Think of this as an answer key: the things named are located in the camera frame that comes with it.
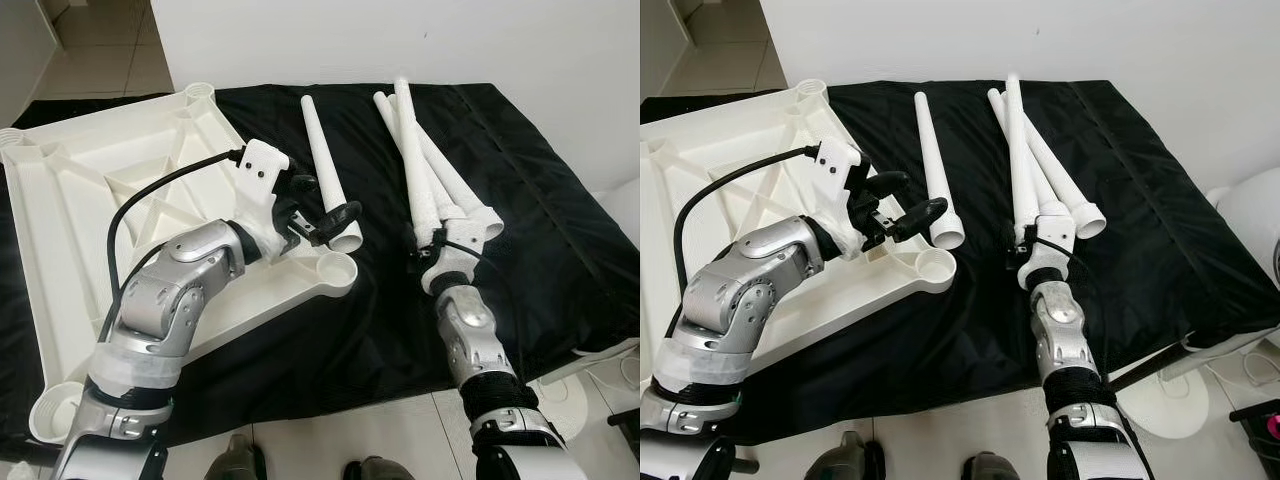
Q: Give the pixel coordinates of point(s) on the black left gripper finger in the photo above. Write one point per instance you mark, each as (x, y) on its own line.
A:
(342, 211)
(303, 184)
(922, 215)
(890, 182)

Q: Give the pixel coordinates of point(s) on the white plastic table leg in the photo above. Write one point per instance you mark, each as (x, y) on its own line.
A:
(322, 150)
(470, 200)
(1018, 150)
(997, 105)
(930, 150)
(1075, 195)
(385, 108)
(410, 150)

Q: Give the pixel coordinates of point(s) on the white plastic table top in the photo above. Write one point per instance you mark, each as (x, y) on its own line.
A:
(90, 190)
(760, 130)

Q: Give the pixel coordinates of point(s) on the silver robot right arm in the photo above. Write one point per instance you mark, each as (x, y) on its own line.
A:
(470, 340)
(1065, 340)

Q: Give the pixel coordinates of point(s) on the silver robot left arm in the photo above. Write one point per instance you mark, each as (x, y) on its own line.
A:
(160, 290)
(750, 290)

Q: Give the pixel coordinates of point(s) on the black quilted cloth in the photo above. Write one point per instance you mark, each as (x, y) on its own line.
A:
(520, 250)
(1130, 230)

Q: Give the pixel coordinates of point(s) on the dark metal bar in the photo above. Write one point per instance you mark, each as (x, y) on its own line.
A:
(1150, 367)

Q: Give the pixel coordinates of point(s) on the grey robot left leg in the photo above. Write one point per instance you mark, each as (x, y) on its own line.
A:
(845, 462)
(235, 462)

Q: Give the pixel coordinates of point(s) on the black rack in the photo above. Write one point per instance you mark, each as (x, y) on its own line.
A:
(1250, 412)

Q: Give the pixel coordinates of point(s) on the magenta hair dryer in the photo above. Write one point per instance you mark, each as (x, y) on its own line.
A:
(1272, 425)

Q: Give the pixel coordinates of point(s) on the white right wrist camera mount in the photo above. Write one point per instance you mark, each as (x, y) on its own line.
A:
(452, 265)
(1052, 238)

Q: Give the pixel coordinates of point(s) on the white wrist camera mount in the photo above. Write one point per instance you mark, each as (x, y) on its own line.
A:
(262, 168)
(452, 265)
(838, 165)
(1052, 238)

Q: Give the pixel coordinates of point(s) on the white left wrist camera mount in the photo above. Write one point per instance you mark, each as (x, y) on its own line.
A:
(838, 165)
(262, 168)

